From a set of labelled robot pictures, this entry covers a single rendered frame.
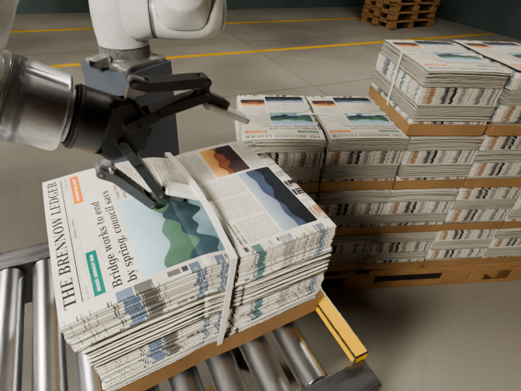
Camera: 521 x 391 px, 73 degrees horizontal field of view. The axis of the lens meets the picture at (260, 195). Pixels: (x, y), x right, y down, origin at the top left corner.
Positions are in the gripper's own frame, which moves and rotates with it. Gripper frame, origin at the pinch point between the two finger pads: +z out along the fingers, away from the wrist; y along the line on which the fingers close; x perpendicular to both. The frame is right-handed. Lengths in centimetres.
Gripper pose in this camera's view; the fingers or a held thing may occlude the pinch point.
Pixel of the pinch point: (218, 157)
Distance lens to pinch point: 53.1
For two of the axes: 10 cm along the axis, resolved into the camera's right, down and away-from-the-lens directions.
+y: -4.7, 8.1, 3.6
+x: 4.4, 5.6, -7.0
